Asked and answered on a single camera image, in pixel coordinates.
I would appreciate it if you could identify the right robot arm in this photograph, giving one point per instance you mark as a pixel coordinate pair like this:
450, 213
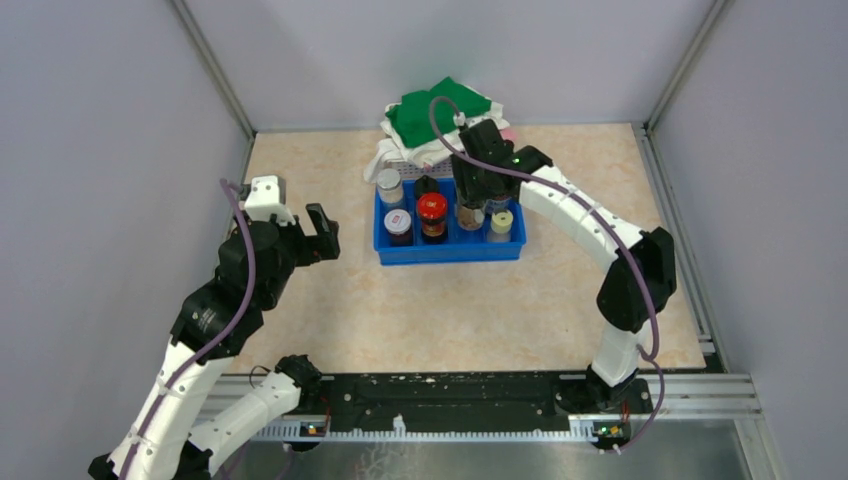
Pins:
639, 266

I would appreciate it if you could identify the red-lidded jar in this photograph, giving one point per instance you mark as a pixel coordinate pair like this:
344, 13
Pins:
431, 210

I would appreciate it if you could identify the white plastic basket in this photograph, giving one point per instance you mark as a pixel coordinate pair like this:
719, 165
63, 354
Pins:
410, 171

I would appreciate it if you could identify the silver-lidded clear shaker bottle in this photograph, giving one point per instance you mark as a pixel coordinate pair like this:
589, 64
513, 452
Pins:
390, 189

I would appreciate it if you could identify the small black cap bottle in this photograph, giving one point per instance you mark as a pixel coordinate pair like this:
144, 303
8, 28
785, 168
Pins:
470, 217

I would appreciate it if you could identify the blue plastic divided tray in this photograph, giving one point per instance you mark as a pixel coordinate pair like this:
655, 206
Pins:
460, 245

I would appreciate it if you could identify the white-lidded brown spice jar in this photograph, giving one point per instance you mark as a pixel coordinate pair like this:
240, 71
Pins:
398, 226

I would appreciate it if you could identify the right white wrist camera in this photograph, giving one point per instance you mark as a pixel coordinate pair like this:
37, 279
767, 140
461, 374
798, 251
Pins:
461, 121

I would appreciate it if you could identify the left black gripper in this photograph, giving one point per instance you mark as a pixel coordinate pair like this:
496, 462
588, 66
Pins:
324, 245

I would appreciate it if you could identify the white folded cloth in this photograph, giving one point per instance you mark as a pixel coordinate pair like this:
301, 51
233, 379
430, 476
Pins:
392, 147

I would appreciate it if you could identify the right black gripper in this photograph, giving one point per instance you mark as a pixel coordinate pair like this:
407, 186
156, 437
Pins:
467, 191

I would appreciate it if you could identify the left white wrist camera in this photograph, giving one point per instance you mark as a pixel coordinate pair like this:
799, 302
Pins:
264, 199

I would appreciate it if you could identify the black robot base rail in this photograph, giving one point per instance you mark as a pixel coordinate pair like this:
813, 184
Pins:
535, 406

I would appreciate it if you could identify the black-capped squeeze bottle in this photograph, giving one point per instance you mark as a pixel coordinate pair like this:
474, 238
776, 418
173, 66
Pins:
425, 185

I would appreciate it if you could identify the pink folded cloth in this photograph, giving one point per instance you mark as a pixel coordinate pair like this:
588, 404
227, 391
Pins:
508, 134

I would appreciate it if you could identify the yellow-lidded beige jar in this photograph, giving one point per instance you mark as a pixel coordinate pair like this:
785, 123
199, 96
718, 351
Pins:
501, 223

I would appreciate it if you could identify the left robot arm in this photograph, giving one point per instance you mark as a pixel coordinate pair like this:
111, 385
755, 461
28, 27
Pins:
166, 441

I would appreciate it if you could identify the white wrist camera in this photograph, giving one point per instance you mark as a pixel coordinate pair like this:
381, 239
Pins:
461, 121
264, 199

